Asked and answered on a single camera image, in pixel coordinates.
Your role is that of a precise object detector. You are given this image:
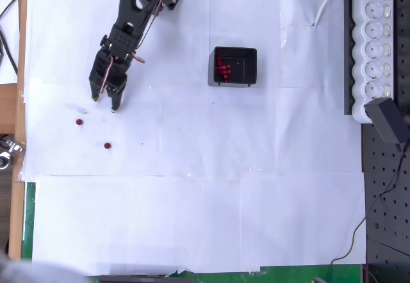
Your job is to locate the blurred gray object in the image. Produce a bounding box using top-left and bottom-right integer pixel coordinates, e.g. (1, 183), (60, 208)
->
(0, 252), (89, 283)

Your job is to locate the black power adapter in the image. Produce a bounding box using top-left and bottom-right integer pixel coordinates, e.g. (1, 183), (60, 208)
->
(364, 97), (407, 152)

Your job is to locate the thin black adapter cable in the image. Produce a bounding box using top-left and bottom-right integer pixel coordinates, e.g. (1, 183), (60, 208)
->
(326, 141), (410, 283)

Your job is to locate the green cutting mat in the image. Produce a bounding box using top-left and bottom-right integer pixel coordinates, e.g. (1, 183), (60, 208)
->
(21, 182), (365, 283)

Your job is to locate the black open box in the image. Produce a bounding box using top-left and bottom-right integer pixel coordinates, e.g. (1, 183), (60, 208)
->
(208, 46), (258, 88)

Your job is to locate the white paper table cover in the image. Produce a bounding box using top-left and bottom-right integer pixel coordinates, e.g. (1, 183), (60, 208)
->
(20, 0), (368, 277)

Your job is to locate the white power cable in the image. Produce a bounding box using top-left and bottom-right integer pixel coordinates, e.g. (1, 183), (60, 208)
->
(313, 0), (347, 27)

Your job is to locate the black pegboard panel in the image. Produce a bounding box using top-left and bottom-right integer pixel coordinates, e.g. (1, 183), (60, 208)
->
(361, 0), (410, 283)

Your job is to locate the silver metal clamp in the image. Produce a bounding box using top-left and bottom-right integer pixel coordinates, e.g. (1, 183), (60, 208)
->
(0, 138), (26, 169)

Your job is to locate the white power strip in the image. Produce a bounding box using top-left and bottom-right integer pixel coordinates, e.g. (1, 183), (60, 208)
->
(351, 0), (395, 124)

